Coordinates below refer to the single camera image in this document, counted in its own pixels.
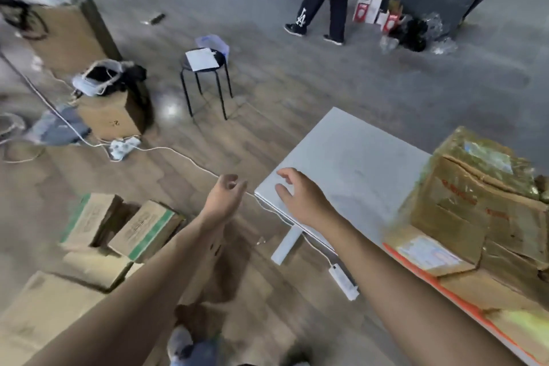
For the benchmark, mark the person's left hand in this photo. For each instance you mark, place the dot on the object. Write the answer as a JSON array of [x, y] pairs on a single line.
[[225, 202]]

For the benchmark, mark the person's right hand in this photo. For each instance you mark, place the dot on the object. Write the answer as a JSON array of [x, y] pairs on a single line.
[[311, 202]]

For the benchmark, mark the plain square cardboard box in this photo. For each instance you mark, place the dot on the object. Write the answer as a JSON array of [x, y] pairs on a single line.
[[111, 117]]

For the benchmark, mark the large taped carton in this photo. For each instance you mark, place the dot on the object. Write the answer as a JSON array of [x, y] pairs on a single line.
[[463, 207]]

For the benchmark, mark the taped parcel with white label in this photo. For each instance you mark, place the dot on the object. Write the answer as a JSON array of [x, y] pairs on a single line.
[[484, 160]]

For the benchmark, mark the pile of cardboard boxes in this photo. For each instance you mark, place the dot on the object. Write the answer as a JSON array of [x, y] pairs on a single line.
[[43, 314]]

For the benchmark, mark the person's left forearm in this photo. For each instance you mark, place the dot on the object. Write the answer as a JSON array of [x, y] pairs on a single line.
[[128, 305]]

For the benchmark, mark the person's right forearm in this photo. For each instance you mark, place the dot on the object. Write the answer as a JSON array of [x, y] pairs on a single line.
[[407, 301]]

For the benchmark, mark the person's white left shoe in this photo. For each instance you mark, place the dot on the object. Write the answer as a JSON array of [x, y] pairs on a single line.
[[179, 344]]

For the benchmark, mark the person's left leg blue jeans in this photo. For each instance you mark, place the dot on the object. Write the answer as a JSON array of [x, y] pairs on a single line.
[[201, 355]]

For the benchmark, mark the white table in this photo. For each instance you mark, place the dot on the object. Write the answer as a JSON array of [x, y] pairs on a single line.
[[351, 155]]

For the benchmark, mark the white power strip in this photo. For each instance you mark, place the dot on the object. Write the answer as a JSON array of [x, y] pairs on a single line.
[[124, 148], [343, 282]]

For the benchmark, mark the black round stool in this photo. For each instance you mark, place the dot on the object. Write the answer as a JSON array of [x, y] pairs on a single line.
[[222, 59]]

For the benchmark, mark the white paper sheet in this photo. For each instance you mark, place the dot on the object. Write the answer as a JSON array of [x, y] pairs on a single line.
[[201, 59]]

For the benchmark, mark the lilac paper folder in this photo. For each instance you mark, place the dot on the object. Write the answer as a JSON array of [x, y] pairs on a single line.
[[214, 42]]

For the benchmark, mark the clear plastic bag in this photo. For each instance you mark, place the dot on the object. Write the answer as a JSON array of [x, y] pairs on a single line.
[[388, 44], [444, 46], [433, 24]]

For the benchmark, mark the orange perforated plastic mat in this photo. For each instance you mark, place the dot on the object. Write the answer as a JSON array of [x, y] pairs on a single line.
[[461, 298]]

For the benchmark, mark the black floor fan stand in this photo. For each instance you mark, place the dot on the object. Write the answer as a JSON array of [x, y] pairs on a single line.
[[60, 127]]

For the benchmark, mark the white plastic bag with device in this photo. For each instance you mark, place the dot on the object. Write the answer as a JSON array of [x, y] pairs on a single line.
[[86, 82]]

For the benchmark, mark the black rubbish bag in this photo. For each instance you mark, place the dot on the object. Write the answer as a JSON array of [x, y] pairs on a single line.
[[414, 35]]

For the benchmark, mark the small red white carton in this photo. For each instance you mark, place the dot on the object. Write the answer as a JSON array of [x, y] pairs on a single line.
[[391, 23]]

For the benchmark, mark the tall red white carton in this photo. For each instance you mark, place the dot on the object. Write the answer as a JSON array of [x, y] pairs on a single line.
[[362, 9]]

